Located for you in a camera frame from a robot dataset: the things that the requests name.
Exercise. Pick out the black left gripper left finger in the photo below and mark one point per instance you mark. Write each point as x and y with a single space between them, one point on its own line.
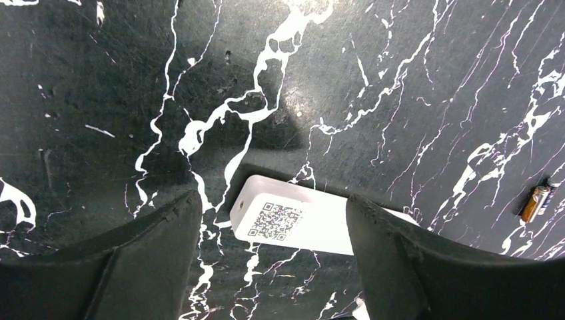
137 271

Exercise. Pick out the white remote control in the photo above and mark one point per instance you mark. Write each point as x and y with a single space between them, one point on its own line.
273 212

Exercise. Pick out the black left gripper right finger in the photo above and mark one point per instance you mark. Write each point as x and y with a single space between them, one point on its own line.
408 272

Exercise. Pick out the AA battery black copper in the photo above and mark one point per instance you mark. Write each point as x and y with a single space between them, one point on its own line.
552 184

